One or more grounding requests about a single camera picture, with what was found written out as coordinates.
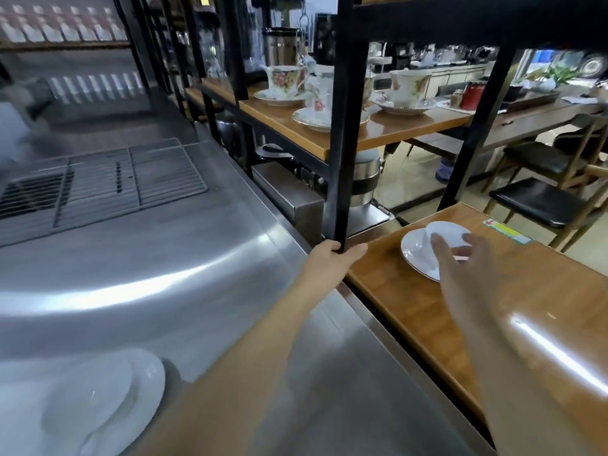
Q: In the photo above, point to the person's right hand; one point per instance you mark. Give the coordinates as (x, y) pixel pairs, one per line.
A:
(475, 284)

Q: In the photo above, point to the person's left hand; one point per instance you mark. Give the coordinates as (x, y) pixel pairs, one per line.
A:
(332, 263)

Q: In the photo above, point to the person's right thumb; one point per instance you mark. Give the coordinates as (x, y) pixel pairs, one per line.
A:
(442, 256)

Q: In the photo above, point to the person's left thumb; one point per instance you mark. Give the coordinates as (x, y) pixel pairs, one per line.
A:
(355, 254)

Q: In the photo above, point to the black metal shelf frame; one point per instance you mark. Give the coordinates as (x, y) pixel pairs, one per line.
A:
(343, 137)

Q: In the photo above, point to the person's right forearm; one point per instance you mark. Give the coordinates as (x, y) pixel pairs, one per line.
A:
(517, 389)

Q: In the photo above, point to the person's left forearm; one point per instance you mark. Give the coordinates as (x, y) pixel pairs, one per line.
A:
(256, 365)

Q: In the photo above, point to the plain white saucer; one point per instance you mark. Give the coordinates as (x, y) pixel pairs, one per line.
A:
(418, 257)

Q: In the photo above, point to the plain white cup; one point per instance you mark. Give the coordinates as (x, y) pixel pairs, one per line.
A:
(449, 231)

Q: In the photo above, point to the colourful sticker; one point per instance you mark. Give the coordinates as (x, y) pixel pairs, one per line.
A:
(506, 231)

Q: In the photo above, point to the round steel appliance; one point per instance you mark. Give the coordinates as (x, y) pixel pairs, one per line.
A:
(365, 181)

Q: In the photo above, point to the steel box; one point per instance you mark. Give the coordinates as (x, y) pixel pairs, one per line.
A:
(290, 200)

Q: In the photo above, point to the black seat wooden chair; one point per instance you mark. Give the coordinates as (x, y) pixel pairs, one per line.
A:
(551, 154)
(541, 206)

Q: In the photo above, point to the wooden shelf board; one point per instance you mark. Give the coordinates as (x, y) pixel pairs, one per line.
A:
(408, 125)

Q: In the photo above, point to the floral saucer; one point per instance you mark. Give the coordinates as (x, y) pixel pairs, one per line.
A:
(308, 119)
(403, 107)
(278, 97)

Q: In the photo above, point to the floral teacup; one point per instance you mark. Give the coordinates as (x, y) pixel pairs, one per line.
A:
(408, 87)
(284, 81)
(317, 97)

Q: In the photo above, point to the red canister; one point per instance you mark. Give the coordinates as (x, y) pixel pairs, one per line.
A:
(472, 96)

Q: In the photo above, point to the long wooden table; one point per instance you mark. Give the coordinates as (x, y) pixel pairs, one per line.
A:
(532, 116)

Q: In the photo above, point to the green potted plant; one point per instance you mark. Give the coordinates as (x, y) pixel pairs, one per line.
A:
(560, 73)

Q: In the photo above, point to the black appliance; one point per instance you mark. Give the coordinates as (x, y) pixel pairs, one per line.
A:
(326, 37)

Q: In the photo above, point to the steel canister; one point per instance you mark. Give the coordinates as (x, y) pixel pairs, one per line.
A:
(280, 47)

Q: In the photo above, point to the large white plate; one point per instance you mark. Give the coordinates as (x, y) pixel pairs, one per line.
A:
(148, 379)

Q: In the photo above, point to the glass jar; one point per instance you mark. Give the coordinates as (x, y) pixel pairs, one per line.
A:
(211, 40)

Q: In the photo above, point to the small white plate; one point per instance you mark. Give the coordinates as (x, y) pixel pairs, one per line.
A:
(85, 395)

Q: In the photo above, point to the row of white bottles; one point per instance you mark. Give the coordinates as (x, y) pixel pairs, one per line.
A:
(57, 29)
(92, 85)

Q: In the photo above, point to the decorative wall plate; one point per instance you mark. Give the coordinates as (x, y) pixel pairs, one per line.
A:
(592, 66)

